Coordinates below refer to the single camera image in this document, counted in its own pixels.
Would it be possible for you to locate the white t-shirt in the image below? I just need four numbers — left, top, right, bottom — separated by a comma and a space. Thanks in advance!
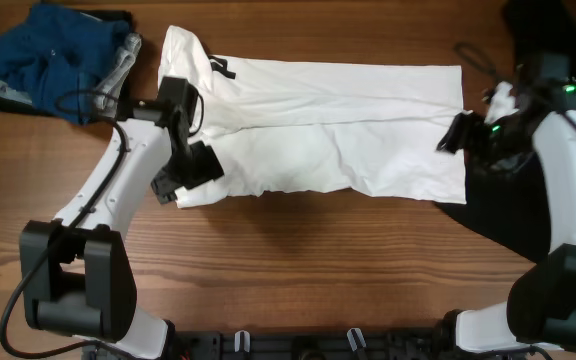
158, 26, 466, 208

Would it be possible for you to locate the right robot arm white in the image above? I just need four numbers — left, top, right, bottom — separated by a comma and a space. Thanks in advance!
435, 43, 576, 358

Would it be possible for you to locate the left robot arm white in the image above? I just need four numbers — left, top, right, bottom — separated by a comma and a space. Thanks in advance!
0, 77, 224, 359

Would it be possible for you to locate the black t-shirt with logo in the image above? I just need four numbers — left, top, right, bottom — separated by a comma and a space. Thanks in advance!
437, 0, 576, 263

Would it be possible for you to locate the light denim garment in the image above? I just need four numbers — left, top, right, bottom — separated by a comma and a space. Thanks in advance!
0, 33, 142, 115

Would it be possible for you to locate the blue polo shirt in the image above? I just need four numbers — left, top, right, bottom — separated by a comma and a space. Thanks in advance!
0, 4, 132, 125

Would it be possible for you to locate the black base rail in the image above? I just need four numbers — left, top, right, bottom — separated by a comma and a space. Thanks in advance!
82, 325, 469, 360

